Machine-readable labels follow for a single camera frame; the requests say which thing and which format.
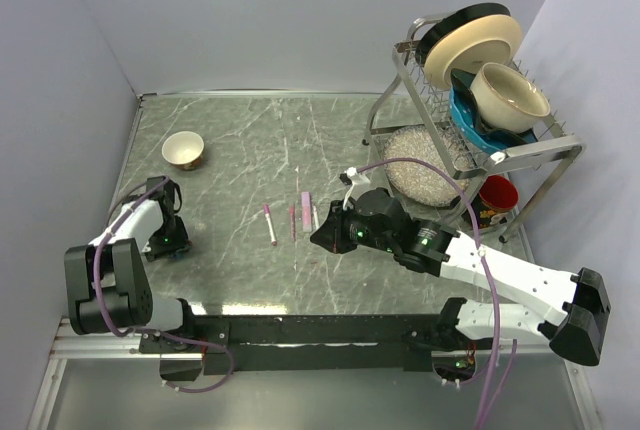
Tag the red black mug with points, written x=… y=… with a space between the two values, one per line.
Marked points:
x=496 y=198

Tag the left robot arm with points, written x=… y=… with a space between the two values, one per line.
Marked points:
x=108 y=290

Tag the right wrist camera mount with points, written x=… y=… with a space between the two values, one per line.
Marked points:
x=357 y=185

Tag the cream ceramic bowl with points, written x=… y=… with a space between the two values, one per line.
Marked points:
x=507 y=100

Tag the aluminium frame rail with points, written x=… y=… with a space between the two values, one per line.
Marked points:
x=67 y=344

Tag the black base bar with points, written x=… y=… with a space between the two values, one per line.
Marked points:
x=332 y=342

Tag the small white bowl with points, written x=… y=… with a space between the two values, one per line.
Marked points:
x=183 y=150

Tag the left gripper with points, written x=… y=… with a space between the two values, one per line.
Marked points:
x=180 y=244

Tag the pink thin pen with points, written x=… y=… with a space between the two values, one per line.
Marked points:
x=292 y=222

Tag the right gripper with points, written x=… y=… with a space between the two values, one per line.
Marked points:
x=331 y=234

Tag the pink highlighter pen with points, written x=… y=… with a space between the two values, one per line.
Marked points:
x=307 y=223

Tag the blue dotted bowl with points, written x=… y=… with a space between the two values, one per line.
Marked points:
x=489 y=141

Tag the white marker pen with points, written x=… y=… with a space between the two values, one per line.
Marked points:
x=315 y=217
x=271 y=228

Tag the large cream plate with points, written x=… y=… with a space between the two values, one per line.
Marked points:
x=494 y=38

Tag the black plate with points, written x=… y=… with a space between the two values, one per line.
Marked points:
x=454 y=21

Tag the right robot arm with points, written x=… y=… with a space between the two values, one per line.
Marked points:
x=530 y=302

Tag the metal dish rack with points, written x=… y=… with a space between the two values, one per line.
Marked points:
x=461 y=158

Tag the speckled glass plate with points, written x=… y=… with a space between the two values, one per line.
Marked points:
x=413 y=180

